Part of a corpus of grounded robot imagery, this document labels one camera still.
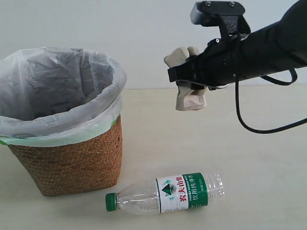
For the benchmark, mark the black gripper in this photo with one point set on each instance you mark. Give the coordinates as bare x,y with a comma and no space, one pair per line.
216,66

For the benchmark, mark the beige moulded pulp packaging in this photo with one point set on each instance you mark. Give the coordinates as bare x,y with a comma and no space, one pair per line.
190,96

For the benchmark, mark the green-label clear water bottle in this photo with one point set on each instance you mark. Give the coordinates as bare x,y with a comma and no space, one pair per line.
167,194

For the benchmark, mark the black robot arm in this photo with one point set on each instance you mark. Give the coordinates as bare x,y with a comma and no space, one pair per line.
278,47

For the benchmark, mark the woven wicker waste basket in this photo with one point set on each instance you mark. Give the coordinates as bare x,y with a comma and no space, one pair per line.
75,168

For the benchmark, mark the translucent white bin liner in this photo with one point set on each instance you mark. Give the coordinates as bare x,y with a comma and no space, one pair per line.
53,97

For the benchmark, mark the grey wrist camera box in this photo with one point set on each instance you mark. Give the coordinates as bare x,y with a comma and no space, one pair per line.
228,16

